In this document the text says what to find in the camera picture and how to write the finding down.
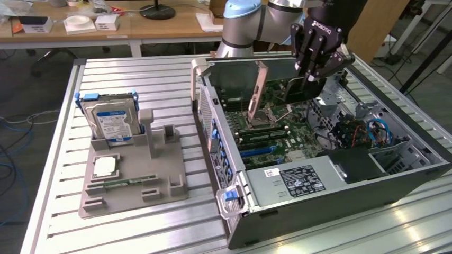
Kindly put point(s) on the grey parts rack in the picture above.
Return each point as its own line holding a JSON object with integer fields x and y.
{"x": 142, "y": 161}

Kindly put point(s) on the metal disk bay cage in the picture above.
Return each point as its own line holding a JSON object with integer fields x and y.
{"x": 335, "y": 105}

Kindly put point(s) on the blue case latch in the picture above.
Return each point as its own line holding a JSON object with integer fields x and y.
{"x": 229, "y": 196}

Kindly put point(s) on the white box with black lid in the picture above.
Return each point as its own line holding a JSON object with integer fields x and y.
{"x": 35, "y": 23}

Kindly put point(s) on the black slanted pole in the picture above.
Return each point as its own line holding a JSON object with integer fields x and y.
{"x": 423, "y": 53}

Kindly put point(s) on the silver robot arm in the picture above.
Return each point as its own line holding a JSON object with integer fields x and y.
{"x": 243, "y": 23}

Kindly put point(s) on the black chair base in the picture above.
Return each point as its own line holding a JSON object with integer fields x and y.
{"x": 53, "y": 56}

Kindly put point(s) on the green motherboard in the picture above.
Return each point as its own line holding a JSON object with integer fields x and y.
{"x": 301, "y": 143}

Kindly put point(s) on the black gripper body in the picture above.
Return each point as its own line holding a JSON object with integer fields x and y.
{"x": 335, "y": 18}

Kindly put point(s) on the black round monitor base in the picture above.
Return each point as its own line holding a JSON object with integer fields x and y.
{"x": 157, "y": 12}

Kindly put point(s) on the CPU socket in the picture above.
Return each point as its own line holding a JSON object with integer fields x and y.
{"x": 263, "y": 121}

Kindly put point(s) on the wooden desk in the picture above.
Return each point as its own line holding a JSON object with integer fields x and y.
{"x": 159, "y": 30}

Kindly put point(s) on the plain white box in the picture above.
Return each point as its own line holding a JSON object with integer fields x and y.
{"x": 106, "y": 22}

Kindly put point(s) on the blue expansion slot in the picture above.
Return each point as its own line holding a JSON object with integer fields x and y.
{"x": 258, "y": 151}

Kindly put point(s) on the metal socket cover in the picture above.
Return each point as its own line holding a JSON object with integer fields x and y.
{"x": 283, "y": 111}

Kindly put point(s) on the white paper sheets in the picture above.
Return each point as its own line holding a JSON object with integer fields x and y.
{"x": 209, "y": 22}

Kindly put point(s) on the grey power supply unit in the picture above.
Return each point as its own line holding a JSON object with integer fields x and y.
{"x": 269, "y": 188}

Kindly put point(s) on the silver CPU chip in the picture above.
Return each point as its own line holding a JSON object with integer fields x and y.
{"x": 105, "y": 167}

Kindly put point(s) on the hard disk in blue caddy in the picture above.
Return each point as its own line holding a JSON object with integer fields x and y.
{"x": 110, "y": 121}

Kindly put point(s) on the black open PC case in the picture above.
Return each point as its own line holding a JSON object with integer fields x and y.
{"x": 318, "y": 211}

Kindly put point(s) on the graphics card with metal bracket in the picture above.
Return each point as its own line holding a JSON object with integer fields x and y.
{"x": 283, "y": 84}

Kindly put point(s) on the green RAM stick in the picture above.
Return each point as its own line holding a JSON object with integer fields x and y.
{"x": 121, "y": 182}

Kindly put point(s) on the white table frame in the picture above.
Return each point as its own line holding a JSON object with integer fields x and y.
{"x": 417, "y": 18}

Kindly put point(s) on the wooden cabinet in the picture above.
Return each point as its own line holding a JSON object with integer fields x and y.
{"x": 382, "y": 26}

